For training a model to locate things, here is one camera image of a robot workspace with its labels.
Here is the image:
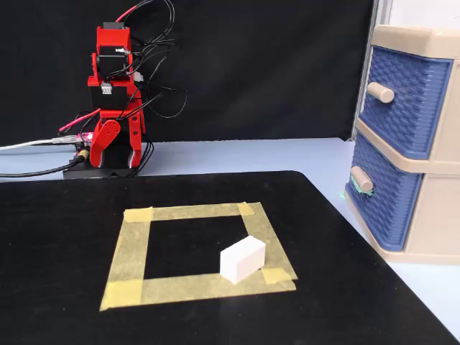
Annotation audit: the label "pink wire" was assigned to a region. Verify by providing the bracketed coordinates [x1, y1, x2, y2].
[58, 107, 102, 132]

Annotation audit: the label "black servo cables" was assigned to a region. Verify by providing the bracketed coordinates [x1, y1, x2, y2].
[121, 0, 188, 178]

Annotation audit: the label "yellow masking tape strip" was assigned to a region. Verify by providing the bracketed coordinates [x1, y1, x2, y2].
[99, 208, 155, 312]
[123, 201, 264, 223]
[237, 201, 299, 285]
[99, 267, 298, 312]

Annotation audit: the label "green tape on handle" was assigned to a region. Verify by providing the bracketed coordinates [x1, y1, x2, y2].
[338, 175, 375, 200]

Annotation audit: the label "black power cable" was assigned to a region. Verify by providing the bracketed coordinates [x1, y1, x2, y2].
[0, 149, 90, 178]

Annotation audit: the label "lit controller board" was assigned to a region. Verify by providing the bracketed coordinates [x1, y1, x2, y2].
[73, 131, 96, 145]

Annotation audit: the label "blue drawer with taped handle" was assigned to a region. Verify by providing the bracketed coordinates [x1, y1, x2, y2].
[344, 131, 423, 252]

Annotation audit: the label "white USB cable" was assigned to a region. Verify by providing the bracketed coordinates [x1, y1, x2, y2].
[0, 135, 78, 152]

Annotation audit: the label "beige plastic drawer cabinet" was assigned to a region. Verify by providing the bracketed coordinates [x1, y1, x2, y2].
[344, 24, 460, 266]

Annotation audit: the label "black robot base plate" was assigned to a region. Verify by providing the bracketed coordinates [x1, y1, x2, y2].
[63, 157, 142, 180]

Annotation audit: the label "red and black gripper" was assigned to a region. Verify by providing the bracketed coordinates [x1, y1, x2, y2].
[88, 85, 146, 169]

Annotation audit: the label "white cube block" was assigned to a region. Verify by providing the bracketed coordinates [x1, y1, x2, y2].
[219, 235, 267, 285]

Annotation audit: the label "black table mat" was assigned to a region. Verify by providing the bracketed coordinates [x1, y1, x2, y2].
[0, 170, 460, 345]

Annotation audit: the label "blue drawer with plain handle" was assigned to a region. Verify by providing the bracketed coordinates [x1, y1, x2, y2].
[358, 45, 454, 160]

